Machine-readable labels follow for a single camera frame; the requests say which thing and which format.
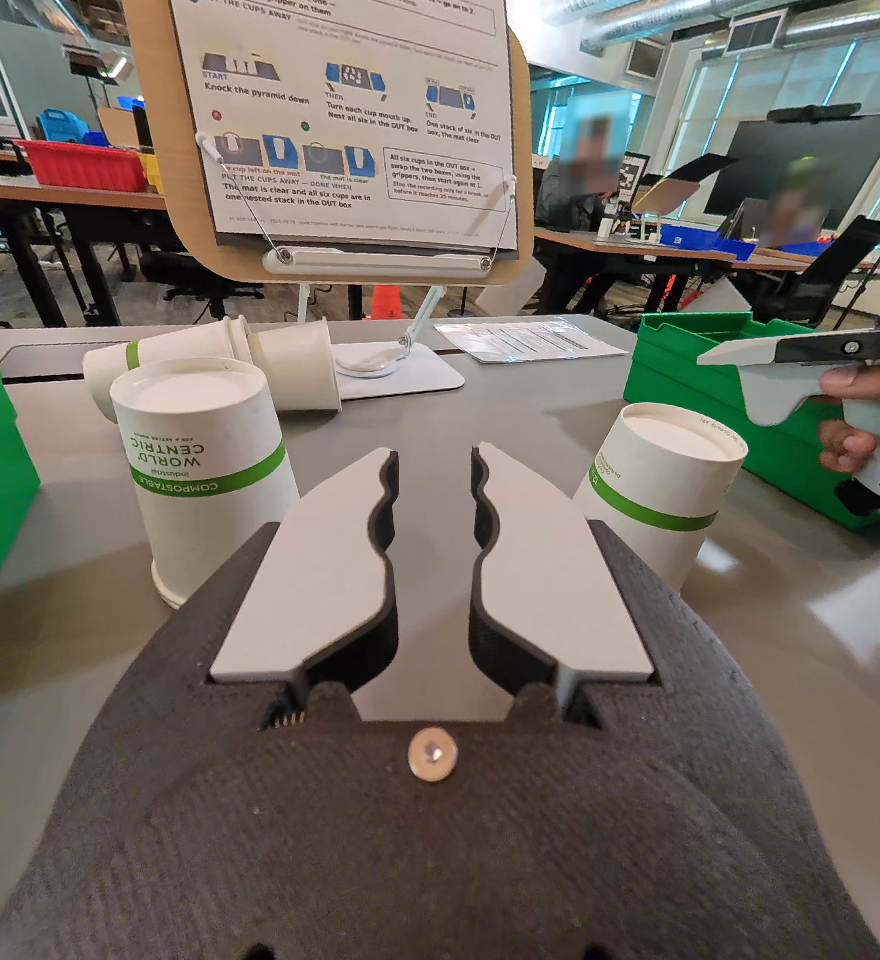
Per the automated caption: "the black office chair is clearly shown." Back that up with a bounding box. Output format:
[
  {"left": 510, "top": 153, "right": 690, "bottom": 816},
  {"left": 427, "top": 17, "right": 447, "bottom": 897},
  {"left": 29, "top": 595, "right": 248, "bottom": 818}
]
[
  {"left": 140, "top": 247, "right": 264, "bottom": 320},
  {"left": 755, "top": 213, "right": 880, "bottom": 325}
]

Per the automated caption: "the black video bar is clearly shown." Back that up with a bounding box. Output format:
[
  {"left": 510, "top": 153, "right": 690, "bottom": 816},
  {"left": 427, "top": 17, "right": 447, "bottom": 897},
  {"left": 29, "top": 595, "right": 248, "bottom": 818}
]
[{"left": 768, "top": 103, "right": 862, "bottom": 125}]

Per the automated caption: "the white paper cup green band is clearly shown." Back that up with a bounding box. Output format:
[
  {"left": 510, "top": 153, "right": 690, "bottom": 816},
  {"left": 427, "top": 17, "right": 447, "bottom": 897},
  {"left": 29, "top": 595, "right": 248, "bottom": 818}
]
[
  {"left": 110, "top": 357, "right": 302, "bottom": 610},
  {"left": 247, "top": 317, "right": 345, "bottom": 415},
  {"left": 573, "top": 402, "right": 750, "bottom": 594},
  {"left": 82, "top": 315, "right": 255, "bottom": 425}
]

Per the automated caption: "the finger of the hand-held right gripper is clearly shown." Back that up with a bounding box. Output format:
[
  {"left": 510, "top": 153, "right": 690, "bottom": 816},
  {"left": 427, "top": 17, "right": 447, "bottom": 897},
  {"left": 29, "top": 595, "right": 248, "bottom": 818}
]
[{"left": 697, "top": 333, "right": 786, "bottom": 370}]

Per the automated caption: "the wooden top desk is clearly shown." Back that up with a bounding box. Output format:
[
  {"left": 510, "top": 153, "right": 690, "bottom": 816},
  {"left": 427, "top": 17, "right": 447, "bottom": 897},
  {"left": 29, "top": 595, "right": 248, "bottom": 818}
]
[
  {"left": 0, "top": 146, "right": 171, "bottom": 327},
  {"left": 533, "top": 225, "right": 880, "bottom": 316}
]

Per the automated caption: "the wooden document stand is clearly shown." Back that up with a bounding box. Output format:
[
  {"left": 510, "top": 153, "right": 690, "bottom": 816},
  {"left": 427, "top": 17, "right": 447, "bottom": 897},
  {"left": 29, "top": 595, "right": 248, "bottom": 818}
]
[
  {"left": 631, "top": 153, "right": 737, "bottom": 226},
  {"left": 121, "top": 0, "right": 537, "bottom": 402}
]

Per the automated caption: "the printed instruction sheet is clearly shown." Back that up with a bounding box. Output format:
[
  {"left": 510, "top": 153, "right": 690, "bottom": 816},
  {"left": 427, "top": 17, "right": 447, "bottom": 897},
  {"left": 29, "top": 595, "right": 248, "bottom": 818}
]
[{"left": 170, "top": 0, "right": 521, "bottom": 252}]

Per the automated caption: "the laminated paper sheet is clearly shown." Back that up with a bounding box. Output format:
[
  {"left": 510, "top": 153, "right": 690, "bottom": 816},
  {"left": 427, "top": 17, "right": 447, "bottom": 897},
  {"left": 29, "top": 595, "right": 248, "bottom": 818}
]
[{"left": 434, "top": 318, "right": 630, "bottom": 366}]

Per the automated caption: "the red plastic bin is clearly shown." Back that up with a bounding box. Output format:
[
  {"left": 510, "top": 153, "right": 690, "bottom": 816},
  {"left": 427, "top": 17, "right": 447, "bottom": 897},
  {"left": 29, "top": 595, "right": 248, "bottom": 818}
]
[{"left": 14, "top": 137, "right": 150, "bottom": 194}]

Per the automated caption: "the large black monitor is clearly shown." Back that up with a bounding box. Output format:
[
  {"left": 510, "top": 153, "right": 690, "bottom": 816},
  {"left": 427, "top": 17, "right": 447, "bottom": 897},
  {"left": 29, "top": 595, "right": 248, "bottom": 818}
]
[{"left": 702, "top": 112, "right": 880, "bottom": 234}]

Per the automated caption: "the white leaning panel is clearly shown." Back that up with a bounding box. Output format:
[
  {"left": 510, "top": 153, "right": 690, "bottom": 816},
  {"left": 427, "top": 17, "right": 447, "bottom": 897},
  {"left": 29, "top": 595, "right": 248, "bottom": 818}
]
[
  {"left": 678, "top": 276, "right": 754, "bottom": 315},
  {"left": 473, "top": 255, "right": 547, "bottom": 318}
]

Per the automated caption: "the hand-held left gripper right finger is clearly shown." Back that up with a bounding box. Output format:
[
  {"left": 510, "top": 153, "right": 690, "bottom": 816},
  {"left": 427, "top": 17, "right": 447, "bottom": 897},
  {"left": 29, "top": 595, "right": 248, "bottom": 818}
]
[{"left": 467, "top": 441, "right": 656, "bottom": 721}]

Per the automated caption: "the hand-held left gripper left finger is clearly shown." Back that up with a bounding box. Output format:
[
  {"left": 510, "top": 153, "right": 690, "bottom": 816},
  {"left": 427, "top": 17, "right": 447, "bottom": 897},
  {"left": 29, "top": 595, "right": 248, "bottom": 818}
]
[{"left": 207, "top": 447, "right": 401, "bottom": 699}]

